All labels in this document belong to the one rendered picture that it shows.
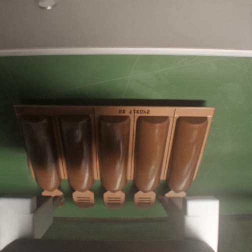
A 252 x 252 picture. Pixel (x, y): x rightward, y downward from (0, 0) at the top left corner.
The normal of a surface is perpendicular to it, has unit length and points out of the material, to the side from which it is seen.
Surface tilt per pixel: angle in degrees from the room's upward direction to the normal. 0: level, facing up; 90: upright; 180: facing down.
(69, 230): 90
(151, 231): 90
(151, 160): 2
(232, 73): 2
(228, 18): 90
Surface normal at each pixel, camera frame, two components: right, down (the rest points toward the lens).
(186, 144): -0.22, 0.66
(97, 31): 0.01, -0.73
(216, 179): 0.01, 0.69
